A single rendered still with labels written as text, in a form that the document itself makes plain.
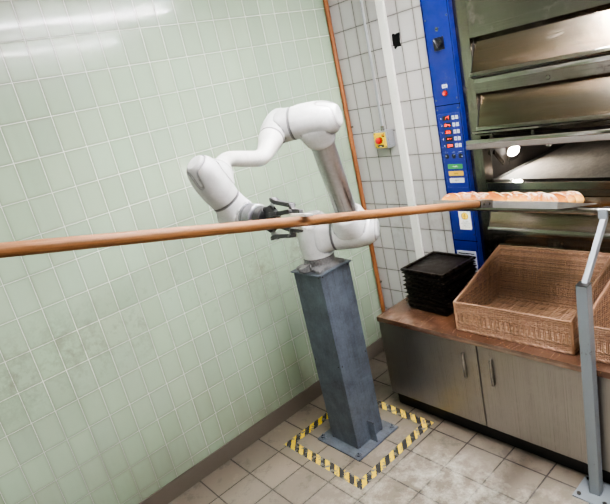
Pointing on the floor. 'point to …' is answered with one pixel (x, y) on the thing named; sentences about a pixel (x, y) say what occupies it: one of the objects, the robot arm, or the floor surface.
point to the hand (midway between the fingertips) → (301, 221)
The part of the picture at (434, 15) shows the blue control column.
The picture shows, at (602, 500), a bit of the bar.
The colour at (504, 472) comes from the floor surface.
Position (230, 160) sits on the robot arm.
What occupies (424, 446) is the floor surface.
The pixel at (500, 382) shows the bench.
